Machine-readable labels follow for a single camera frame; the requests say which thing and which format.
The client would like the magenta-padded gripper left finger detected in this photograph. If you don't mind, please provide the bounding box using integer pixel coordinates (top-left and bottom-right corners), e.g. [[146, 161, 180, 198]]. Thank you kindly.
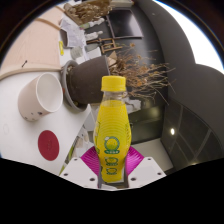
[[59, 145, 101, 190]]

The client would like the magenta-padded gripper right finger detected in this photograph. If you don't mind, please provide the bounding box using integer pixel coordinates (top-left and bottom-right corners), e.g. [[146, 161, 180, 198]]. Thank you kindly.
[[124, 145, 167, 189]]

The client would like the yellow drink bottle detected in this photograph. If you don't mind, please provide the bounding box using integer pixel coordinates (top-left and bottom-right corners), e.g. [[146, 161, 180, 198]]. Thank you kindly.
[[93, 75, 133, 184]]

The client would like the stack of papers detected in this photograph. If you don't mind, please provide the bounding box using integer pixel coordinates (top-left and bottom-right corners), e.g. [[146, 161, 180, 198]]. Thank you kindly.
[[71, 126, 96, 161]]

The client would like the flat round red coaster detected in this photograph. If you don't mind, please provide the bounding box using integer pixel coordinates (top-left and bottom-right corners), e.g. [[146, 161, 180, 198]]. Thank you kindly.
[[37, 129, 61, 162]]

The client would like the beige paper cup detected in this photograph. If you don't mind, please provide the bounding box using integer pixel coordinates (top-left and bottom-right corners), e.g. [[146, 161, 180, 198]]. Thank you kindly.
[[17, 72, 64, 122]]

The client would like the grey round pot saucer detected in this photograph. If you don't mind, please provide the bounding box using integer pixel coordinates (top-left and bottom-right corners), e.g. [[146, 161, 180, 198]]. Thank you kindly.
[[60, 59, 89, 113]]

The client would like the grey pot with dried plant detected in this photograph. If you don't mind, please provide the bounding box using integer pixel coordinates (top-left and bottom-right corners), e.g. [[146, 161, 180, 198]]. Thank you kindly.
[[66, 43, 175, 108]]

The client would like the brown cardboard box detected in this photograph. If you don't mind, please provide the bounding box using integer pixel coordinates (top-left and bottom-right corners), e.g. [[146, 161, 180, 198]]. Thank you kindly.
[[106, 49, 120, 68]]

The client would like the small white tape roll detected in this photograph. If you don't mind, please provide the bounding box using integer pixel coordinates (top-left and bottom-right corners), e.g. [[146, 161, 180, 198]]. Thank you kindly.
[[69, 45, 84, 61]]

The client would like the small yellow marker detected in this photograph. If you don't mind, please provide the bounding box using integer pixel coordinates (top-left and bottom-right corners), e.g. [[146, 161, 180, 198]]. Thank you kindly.
[[58, 40, 65, 57]]

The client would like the wooden easel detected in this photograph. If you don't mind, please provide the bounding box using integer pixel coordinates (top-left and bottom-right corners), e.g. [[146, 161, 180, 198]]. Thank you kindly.
[[87, 34, 124, 54]]

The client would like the thin plywood board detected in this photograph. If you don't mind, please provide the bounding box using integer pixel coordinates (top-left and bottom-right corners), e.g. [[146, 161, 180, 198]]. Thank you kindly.
[[36, 4, 64, 31], [0, 13, 64, 82]]

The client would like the grey spray bottle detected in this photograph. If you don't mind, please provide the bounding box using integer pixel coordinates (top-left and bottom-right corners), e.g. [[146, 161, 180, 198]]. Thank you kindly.
[[84, 30, 104, 41]]

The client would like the printed newspaper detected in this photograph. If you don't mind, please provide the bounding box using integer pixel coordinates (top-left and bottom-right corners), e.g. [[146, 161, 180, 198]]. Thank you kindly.
[[59, 16, 88, 49]]

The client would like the small white plaster figurine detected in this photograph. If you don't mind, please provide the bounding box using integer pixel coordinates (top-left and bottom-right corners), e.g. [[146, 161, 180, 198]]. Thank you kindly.
[[79, 18, 106, 31]]

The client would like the black wall board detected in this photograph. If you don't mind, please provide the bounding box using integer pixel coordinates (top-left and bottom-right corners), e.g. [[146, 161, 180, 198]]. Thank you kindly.
[[106, 8, 144, 39]]

